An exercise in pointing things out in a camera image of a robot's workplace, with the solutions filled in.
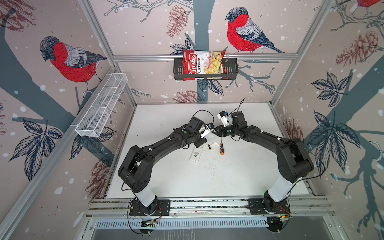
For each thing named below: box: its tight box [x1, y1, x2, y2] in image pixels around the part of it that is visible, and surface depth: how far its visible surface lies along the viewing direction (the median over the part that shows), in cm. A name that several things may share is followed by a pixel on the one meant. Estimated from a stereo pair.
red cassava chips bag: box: [182, 50, 229, 81], surface depth 89 cm
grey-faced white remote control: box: [200, 125, 218, 140], surface depth 79 cm
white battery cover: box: [210, 141, 220, 150], surface depth 99 cm
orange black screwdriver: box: [220, 136, 225, 156], surface depth 95 cm
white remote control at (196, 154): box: [189, 146, 203, 164], surface depth 92 cm
